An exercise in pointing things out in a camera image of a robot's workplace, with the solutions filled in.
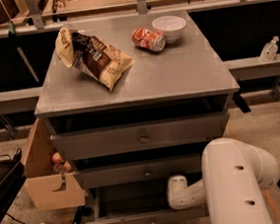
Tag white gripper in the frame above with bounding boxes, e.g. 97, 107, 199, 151
167, 175, 188, 210

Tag grey bottom drawer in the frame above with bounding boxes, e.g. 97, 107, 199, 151
86, 178, 208, 224

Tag grey drawer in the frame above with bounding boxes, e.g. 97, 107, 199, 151
50, 112, 230, 160
86, 178, 208, 224
74, 153, 201, 189

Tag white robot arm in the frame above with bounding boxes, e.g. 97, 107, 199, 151
167, 137, 280, 224

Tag grey middle drawer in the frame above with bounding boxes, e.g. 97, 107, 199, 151
74, 153, 201, 189

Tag grey drawer cabinet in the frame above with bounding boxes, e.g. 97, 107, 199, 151
26, 5, 250, 206

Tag grey top drawer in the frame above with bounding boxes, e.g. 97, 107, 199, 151
50, 112, 230, 160

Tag red apple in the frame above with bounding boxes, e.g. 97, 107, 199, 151
51, 153, 62, 165
63, 162, 72, 173

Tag wooden side box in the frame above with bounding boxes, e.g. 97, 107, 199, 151
21, 118, 86, 211

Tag orange soda can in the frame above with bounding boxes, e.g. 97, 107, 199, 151
132, 28, 166, 52

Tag white bowl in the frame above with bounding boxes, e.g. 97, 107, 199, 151
152, 15, 186, 43

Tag clear sanitizer bottle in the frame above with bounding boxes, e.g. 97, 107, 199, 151
259, 36, 279, 62

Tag yellow brown chip bag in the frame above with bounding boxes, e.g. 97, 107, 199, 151
55, 27, 135, 91

